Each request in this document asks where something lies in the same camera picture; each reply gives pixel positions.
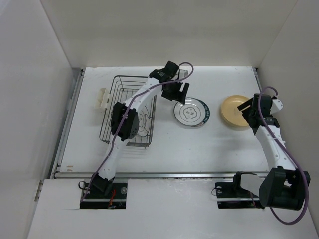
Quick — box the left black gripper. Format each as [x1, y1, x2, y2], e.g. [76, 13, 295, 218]
[163, 79, 188, 105]

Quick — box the yellow plate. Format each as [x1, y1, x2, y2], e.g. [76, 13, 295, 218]
[223, 118, 249, 130]
[220, 95, 249, 127]

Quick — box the grey patterned plate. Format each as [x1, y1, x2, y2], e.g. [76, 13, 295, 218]
[173, 97, 206, 127]

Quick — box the white plate green rim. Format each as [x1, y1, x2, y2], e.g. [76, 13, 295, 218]
[196, 99, 210, 127]

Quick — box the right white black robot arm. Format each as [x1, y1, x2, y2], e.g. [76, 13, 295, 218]
[231, 94, 311, 211]

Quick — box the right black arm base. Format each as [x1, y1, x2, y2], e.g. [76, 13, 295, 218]
[213, 171, 267, 209]

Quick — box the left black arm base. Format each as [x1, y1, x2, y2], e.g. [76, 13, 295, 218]
[79, 182, 128, 210]

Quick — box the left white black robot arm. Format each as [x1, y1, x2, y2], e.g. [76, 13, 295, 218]
[83, 61, 194, 198]

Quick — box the white plate black outline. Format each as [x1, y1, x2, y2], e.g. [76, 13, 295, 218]
[137, 110, 151, 137]

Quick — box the white plastic cutlery holder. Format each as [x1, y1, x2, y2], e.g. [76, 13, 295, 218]
[94, 88, 112, 110]

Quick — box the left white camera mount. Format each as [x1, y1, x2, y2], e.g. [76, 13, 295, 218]
[177, 69, 188, 79]

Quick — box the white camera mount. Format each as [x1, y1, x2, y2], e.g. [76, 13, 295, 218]
[177, 69, 188, 79]
[270, 97, 283, 115]

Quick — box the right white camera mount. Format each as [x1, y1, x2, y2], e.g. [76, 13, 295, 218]
[270, 97, 283, 115]

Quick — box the black wire dish rack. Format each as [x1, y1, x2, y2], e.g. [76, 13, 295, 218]
[99, 75, 157, 148]

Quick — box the metal rail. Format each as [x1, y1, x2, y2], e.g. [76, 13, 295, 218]
[51, 172, 236, 179]

